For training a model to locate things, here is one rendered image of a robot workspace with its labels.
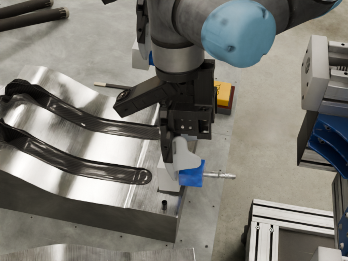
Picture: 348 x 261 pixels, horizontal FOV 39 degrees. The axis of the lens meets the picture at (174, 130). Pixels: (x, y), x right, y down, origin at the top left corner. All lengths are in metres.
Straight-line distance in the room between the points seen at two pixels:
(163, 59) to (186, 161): 0.19
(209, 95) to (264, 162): 1.39
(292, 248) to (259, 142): 0.66
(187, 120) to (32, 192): 0.32
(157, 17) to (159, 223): 0.38
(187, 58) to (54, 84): 0.40
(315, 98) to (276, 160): 1.13
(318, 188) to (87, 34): 1.17
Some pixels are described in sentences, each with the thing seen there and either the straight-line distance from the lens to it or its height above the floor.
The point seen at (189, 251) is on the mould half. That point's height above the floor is 0.86.
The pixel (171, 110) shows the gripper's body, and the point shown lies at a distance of 0.73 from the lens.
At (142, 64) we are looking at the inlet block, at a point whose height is 0.92.
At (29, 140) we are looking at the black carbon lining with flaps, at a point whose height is 0.92.
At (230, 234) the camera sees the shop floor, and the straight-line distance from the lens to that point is 1.87.
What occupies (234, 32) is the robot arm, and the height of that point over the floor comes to 1.28.
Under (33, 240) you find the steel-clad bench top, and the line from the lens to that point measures 0.94.
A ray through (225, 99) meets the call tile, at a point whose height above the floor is 0.84.
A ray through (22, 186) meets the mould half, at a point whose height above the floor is 0.89.
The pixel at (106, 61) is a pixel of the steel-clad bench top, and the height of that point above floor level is 0.80.
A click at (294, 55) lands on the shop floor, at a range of 2.64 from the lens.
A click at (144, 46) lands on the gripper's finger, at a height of 0.98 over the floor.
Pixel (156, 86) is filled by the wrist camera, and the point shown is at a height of 1.11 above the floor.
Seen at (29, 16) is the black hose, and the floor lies 0.85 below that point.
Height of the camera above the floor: 1.60
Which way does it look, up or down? 48 degrees down
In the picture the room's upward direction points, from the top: 4 degrees clockwise
